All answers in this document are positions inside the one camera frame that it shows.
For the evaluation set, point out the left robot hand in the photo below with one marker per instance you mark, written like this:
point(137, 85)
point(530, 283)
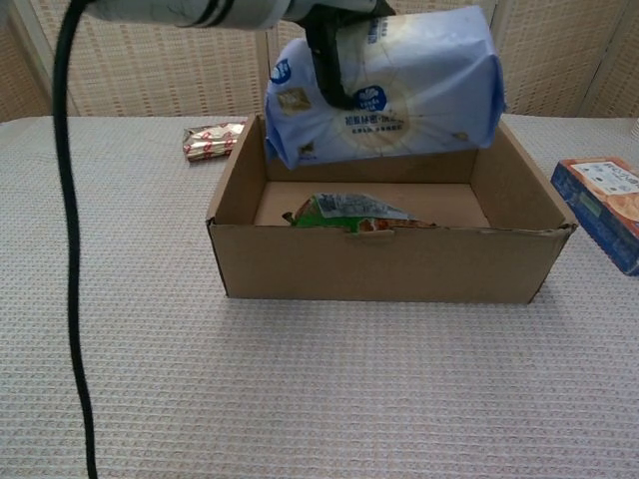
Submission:
point(327, 45)

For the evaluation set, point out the blue tissue pack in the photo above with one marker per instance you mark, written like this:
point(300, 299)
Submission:
point(394, 85)

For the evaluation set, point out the green snack bag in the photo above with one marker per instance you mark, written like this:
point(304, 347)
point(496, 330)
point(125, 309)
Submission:
point(349, 212)

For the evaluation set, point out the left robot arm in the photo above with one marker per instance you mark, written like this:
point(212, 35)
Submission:
point(199, 11)

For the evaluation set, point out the brown cardboard box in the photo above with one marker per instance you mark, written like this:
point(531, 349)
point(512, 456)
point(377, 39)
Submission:
point(379, 269)

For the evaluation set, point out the blue cookie box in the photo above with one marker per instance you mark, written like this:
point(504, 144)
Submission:
point(606, 209)

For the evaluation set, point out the beige woven folding screen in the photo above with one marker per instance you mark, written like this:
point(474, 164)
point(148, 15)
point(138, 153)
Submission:
point(150, 65)

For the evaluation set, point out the beige waffle tablecloth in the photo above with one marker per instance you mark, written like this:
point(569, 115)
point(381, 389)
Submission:
point(299, 389)

